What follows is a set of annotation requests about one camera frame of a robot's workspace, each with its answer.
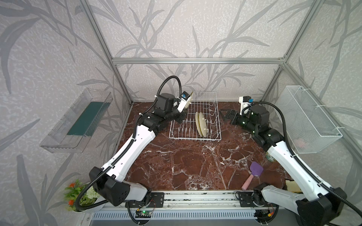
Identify clear plastic wall shelf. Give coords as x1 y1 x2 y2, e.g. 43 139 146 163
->
40 88 113 153

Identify green mat in shelf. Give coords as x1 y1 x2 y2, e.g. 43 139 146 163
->
67 102 110 137

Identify white wire dish rack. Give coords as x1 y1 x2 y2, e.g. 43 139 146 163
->
169 91 222 141

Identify pink object in basket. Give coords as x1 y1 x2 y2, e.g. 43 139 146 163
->
293 138 308 152

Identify white mesh wall basket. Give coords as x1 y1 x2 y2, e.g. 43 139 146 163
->
275 85 343 154

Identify potted artificial flowers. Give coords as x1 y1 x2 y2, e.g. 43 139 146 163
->
64 179 100 212

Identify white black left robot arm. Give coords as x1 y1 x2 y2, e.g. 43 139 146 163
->
74 75 191 211

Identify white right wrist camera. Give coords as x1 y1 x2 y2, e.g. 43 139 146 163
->
239 96 254 115

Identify small round patterned dish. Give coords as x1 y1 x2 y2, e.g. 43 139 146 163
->
265 153 277 163

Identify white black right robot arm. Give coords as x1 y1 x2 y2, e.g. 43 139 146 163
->
222 102 362 226

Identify green lit circuit board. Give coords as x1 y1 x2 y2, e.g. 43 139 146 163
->
135 209 154 219

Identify beige patterned plate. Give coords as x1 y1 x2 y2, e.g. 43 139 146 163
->
195 112 203 138
185 92 194 109
199 113 208 138

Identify purple pink spatula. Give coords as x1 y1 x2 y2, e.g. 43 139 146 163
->
241 162 264 191

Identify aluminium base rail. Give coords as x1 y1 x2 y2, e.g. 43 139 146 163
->
76 190 329 226

